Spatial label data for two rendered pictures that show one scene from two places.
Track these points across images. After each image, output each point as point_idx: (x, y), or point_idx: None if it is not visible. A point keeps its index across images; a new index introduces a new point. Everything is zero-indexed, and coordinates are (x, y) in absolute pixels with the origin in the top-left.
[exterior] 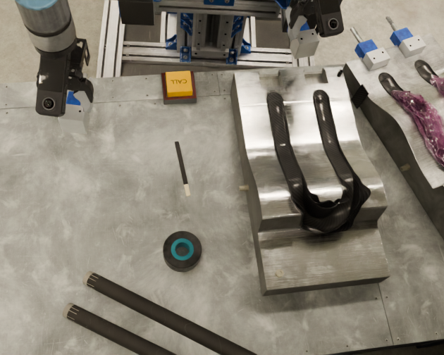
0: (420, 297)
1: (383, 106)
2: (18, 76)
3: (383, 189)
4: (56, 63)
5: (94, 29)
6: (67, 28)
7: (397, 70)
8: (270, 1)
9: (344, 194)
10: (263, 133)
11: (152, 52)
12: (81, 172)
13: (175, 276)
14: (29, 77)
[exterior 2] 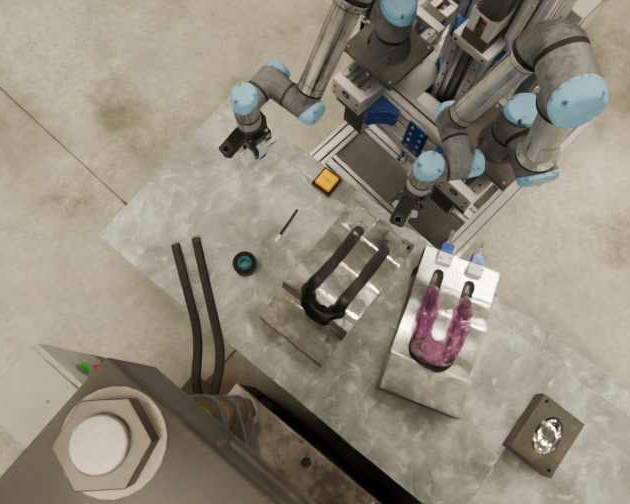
0: (332, 393)
1: (415, 287)
2: None
3: (354, 322)
4: (241, 133)
5: None
6: (250, 125)
7: (451, 275)
8: None
9: (331, 306)
10: (334, 243)
11: (385, 139)
12: (239, 185)
13: (232, 272)
14: None
